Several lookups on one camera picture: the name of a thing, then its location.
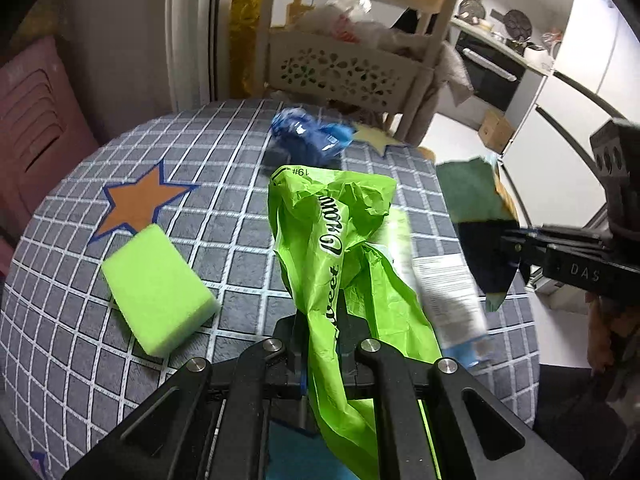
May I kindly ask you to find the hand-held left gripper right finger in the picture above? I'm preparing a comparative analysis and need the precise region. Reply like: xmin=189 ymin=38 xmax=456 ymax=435
xmin=342 ymin=300 xmax=583 ymax=480

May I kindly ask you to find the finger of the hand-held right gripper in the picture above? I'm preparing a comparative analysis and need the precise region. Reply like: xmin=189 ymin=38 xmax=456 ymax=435
xmin=501 ymin=226 xmax=613 ymax=252
xmin=500 ymin=239 xmax=548 ymax=282

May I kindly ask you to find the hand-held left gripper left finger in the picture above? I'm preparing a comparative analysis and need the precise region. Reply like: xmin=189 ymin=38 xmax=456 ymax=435
xmin=62 ymin=312 xmax=308 ymax=480

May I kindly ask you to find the green and yellow scouring sponge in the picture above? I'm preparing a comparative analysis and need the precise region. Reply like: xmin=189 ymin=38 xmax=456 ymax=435
xmin=435 ymin=157 xmax=521 ymax=311

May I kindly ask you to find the lime green plastic bag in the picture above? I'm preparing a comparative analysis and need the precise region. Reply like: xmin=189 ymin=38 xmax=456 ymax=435
xmin=267 ymin=164 xmax=443 ymax=480

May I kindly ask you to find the person's right hand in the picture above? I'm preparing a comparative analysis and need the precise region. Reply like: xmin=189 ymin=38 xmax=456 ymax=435
xmin=585 ymin=290 xmax=640 ymax=377

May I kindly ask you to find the white fridge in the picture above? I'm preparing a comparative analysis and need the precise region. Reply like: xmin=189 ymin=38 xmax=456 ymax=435
xmin=500 ymin=0 xmax=640 ymax=241

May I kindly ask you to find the white and blue packet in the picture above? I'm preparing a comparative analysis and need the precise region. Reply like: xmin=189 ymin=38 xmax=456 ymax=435
xmin=385 ymin=207 xmax=496 ymax=368

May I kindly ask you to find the cardboard box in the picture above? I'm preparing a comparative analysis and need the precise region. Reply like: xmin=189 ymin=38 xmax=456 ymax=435
xmin=477 ymin=110 xmax=516 ymax=153

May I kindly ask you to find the lime green sponge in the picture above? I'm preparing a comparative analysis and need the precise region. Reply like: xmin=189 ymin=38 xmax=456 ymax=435
xmin=101 ymin=224 xmax=221 ymax=359

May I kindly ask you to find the black built-in oven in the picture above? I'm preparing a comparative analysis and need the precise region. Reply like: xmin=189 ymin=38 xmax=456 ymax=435
xmin=452 ymin=27 xmax=528 ymax=111

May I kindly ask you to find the round flower mould pan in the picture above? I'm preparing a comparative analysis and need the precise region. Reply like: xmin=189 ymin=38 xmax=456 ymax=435
xmin=502 ymin=9 xmax=533 ymax=33

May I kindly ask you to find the blue plastic bag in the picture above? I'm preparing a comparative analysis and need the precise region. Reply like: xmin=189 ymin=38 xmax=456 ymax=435
xmin=270 ymin=106 xmax=356 ymax=166

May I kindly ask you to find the beige plastic shelf rack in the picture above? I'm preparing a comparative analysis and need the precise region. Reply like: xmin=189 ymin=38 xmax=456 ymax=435
xmin=252 ymin=0 xmax=458 ymax=146

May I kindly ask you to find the white plastic bag red print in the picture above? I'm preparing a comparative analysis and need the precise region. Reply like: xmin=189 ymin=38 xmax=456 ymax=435
xmin=295 ymin=0 xmax=371 ymax=43

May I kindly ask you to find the yellow patterned bag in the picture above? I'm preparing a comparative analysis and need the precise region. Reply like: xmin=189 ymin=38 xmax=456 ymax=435
xmin=230 ymin=0 xmax=266 ymax=96

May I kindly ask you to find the pink plastic stool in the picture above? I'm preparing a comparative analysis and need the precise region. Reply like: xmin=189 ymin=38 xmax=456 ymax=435
xmin=0 ymin=35 xmax=98 ymax=256

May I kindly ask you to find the white sliding door frame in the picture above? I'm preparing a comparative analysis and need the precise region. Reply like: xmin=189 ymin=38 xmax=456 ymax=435
xmin=165 ymin=0 xmax=236 ymax=111

